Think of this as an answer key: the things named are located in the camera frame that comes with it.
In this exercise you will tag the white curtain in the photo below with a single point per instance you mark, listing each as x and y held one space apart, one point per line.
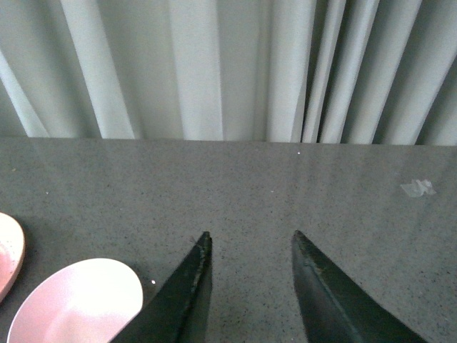
351 72

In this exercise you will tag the crumpled clear tape scrap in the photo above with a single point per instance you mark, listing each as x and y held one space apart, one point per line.
417 188

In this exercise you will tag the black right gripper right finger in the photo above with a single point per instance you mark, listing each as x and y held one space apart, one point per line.
333 307

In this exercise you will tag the pink bowl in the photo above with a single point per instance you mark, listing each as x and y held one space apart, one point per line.
88 301

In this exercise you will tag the pink plate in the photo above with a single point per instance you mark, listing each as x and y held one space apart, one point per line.
12 252

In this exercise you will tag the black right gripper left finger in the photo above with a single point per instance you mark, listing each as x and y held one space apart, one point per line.
179 311

